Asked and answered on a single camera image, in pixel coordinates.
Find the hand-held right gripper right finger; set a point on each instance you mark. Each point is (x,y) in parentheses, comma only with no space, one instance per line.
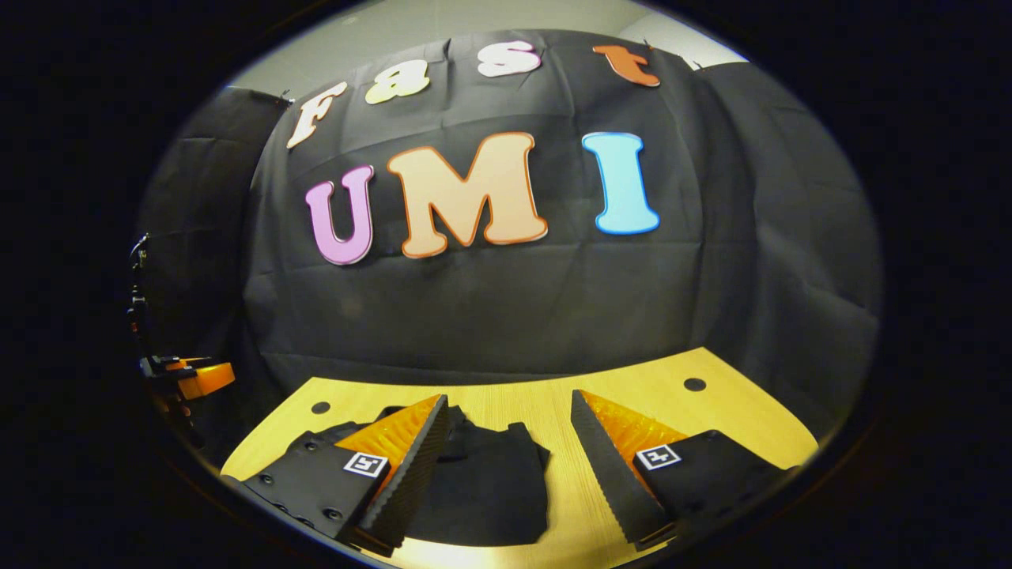
(613,482)

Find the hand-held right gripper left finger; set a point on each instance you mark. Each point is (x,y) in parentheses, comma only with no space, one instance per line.
(411,482)

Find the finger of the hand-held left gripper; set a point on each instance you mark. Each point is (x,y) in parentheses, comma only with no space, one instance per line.
(178,362)
(209,381)

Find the black backdrop cloth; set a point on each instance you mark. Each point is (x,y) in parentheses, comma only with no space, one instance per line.
(553,300)

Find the black button shirt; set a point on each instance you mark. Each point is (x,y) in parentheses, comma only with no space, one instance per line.
(490,490)

